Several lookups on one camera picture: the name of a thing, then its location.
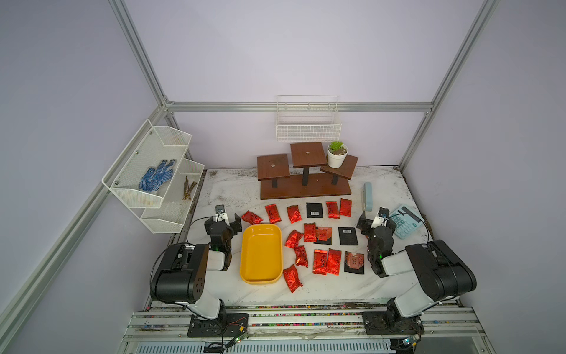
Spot red foil tea bag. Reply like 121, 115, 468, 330
312, 249, 328, 275
265, 204, 282, 224
304, 223, 317, 243
294, 246, 309, 268
326, 201, 340, 219
287, 205, 302, 224
241, 211, 263, 225
283, 265, 303, 293
325, 249, 342, 276
284, 230, 304, 249
339, 199, 352, 217

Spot red foil tea bag front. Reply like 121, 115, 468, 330
265, 204, 282, 224

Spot black red label tea bag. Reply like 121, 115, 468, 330
315, 227, 333, 245

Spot black tea bag barcode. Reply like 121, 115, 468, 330
306, 202, 324, 218

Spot red foil tea bag top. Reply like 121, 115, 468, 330
287, 205, 302, 224

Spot red foil tea bag bottom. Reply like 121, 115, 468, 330
294, 246, 309, 268

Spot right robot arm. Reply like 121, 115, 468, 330
357, 208, 477, 335

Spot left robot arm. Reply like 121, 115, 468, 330
150, 214, 242, 321

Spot yellow storage box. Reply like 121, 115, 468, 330
240, 224, 283, 285

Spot light blue calculator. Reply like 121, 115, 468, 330
389, 204, 424, 240

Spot light blue stapler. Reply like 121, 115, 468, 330
362, 182, 373, 212

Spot brown twigs in shelf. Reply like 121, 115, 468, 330
183, 176, 198, 201

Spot brown wooden tiered stand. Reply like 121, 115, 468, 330
256, 142, 358, 200

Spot white potted green plant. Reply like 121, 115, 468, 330
327, 141, 348, 169

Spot blue work glove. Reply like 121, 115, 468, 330
139, 159, 176, 193

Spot white mesh two-tier shelf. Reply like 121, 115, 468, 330
102, 120, 204, 234

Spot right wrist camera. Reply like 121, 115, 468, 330
371, 207, 390, 229

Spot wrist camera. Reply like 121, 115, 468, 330
371, 207, 390, 229
213, 204, 229, 224

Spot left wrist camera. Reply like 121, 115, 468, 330
213, 204, 229, 224

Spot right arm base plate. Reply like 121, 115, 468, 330
362, 311, 425, 336

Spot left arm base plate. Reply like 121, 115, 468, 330
187, 313, 249, 339

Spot white wire wall basket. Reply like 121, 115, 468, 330
275, 95, 342, 143

